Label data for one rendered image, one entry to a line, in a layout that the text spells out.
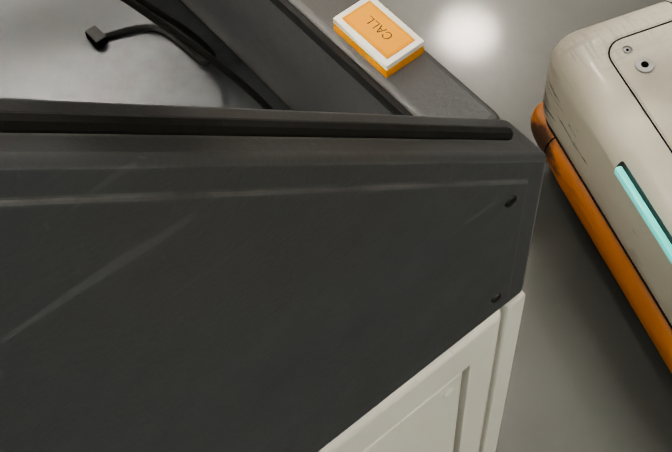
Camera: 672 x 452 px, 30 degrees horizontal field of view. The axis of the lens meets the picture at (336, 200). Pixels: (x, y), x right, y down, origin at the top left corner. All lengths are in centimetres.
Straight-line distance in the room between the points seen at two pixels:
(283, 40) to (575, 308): 100
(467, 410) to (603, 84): 75
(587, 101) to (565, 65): 6
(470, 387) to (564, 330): 83
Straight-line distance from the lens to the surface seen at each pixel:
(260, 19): 85
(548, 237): 181
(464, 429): 99
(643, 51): 166
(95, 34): 94
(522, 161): 70
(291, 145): 53
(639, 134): 159
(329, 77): 81
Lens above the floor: 154
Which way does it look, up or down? 57 degrees down
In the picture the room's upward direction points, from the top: 4 degrees counter-clockwise
